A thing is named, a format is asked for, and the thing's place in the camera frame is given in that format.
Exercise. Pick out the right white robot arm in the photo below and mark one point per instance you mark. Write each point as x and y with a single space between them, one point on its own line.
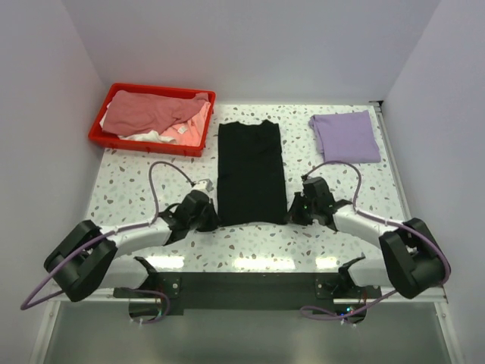
411 260

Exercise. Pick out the light pink t shirt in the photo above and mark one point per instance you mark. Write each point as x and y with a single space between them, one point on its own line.
188 133

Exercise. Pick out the dusty pink t shirt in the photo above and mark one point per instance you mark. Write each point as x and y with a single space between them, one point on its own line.
171 110

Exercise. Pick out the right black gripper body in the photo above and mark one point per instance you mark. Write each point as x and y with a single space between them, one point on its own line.
302 212

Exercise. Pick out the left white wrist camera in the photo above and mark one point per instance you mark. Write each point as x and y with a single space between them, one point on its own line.
204 185

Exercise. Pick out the folded lavender t shirt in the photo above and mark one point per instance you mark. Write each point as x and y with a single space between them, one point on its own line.
347 137

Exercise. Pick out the black t shirt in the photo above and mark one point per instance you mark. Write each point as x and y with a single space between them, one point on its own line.
250 174

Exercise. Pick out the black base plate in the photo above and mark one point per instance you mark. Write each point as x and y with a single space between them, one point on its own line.
177 292

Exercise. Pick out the red plastic bin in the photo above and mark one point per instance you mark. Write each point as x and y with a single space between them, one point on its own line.
109 140

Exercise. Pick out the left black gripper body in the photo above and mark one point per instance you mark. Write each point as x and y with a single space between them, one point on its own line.
205 222

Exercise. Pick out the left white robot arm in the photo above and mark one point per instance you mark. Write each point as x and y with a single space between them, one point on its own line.
89 257

